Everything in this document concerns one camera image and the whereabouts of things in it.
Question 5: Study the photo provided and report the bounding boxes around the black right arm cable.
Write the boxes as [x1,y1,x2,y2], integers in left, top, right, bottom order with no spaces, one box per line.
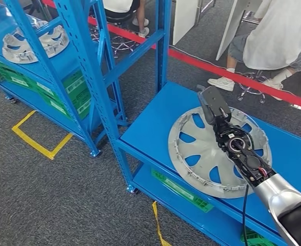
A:
[242,184,250,246]

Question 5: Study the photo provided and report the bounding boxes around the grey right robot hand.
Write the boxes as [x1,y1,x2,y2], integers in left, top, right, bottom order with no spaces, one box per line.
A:
[197,85,232,127]

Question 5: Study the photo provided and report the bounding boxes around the red barrier belt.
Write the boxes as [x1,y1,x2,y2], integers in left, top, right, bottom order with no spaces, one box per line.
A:
[41,0,301,113]

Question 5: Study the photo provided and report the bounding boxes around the green plastic folding crate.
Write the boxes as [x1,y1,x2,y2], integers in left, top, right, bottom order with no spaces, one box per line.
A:
[49,91,92,120]
[151,169,214,214]
[240,230,277,246]
[0,59,36,90]
[36,69,89,103]

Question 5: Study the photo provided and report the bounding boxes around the person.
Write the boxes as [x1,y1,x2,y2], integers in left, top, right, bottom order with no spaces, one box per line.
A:
[208,0,301,101]
[103,0,150,38]

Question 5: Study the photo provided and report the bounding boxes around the white cabinet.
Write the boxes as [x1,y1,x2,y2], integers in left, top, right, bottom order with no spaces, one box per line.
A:
[172,0,200,47]

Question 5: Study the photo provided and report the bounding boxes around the grey plastic wheel hubcap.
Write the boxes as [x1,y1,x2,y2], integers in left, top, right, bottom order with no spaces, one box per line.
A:
[167,106,273,199]
[2,24,70,65]

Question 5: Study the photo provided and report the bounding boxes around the blue metal shelf rack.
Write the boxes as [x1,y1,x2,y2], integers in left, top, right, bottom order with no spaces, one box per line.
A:
[54,0,301,246]
[0,0,128,158]

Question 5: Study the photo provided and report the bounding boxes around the black round stool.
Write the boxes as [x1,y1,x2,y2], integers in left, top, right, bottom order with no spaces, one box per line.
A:
[237,70,267,105]
[90,8,138,59]

